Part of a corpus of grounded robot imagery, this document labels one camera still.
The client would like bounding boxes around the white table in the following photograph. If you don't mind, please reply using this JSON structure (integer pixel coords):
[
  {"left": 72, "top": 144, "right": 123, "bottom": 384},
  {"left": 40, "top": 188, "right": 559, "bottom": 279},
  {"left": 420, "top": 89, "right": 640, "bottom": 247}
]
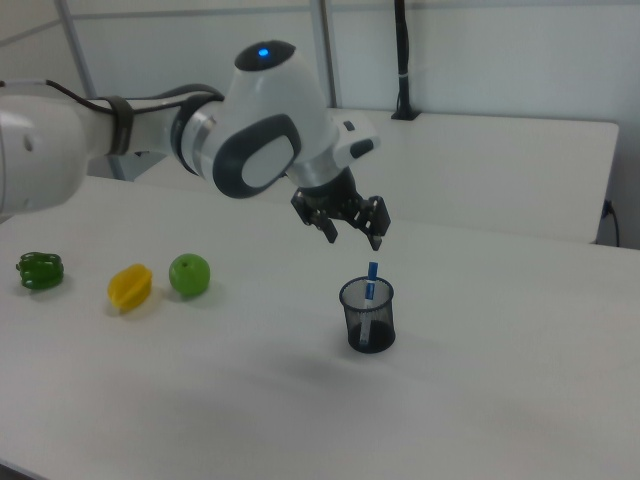
[{"left": 83, "top": 106, "right": 621, "bottom": 246}]

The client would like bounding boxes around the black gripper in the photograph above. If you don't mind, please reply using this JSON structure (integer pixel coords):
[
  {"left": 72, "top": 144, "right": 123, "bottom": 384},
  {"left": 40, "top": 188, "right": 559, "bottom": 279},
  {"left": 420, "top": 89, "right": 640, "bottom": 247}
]
[{"left": 291, "top": 169, "right": 393, "bottom": 252}]

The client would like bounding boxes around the black camera stand pole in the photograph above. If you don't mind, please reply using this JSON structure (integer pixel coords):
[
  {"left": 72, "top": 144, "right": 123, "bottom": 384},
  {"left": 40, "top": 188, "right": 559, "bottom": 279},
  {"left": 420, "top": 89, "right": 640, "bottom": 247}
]
[{"left": 389, "top": 0, "right": 422, "bottom": 122}]

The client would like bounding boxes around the black wall power cable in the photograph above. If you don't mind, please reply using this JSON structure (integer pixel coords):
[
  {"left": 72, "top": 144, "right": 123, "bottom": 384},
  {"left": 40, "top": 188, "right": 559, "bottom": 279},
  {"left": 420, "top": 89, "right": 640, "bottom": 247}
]
[{"left": 601, "top": 198, "right": 622, "bottom": 248}]

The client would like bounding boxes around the yellow toy starfruit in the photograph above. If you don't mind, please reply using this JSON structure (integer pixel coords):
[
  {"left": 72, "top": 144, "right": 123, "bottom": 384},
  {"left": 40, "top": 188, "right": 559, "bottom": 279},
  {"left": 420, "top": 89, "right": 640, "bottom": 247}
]
[{"left": 107, "top": 263, "right": 154, "bottom": 314}]

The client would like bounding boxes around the black cable strap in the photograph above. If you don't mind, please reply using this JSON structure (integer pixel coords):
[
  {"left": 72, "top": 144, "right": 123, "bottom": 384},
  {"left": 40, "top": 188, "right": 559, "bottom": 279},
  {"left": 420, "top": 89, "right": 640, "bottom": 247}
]
[{"left": 107, "top": 95, "right": 136, "bottom": 156}]

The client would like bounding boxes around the green toy bell pepper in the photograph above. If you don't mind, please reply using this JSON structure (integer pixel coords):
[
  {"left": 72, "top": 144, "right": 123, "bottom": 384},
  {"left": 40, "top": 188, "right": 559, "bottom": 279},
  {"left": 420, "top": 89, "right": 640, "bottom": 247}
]
[{"left": 16, "top": 251, "right": 65, "bottom": 291}]

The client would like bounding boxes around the green toy apple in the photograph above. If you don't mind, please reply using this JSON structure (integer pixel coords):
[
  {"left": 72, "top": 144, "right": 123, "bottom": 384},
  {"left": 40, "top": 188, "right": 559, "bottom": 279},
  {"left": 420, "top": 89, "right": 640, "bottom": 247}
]
[{"left": 168, "top": 253, "right": 212, "bottom": 298}]

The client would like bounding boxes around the grey metal partition post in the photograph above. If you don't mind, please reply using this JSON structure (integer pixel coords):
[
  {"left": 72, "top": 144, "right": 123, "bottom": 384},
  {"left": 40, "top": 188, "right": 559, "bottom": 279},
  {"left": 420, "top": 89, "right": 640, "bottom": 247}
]
[
  {"left": 318, "top": 0, "right": 344, "bottom": 109},
  {"left": 60, "top": 0, "right": 127, "bottom": 180}
]

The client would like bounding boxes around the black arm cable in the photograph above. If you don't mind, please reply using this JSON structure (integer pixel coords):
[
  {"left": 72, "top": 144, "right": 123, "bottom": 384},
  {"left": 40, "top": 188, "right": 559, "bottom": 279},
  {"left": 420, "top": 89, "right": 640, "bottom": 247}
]
[{"left": 43, "top": 78, "right": 227, "bottom": 115}]

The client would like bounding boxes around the white blue marker pen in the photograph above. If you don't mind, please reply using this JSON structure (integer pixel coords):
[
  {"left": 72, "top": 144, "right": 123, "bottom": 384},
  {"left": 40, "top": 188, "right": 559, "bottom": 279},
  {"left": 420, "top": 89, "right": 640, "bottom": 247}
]
[{"left": 358, "top": 261, "right": 380, "bottom": 349}]

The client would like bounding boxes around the black mesh pen cup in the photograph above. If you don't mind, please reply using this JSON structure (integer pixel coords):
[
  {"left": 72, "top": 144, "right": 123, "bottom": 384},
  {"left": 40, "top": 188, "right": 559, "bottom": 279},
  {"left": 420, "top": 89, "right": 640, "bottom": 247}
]
[{"left": 339, "top": 275, "right": 397, "bottom": 355}]

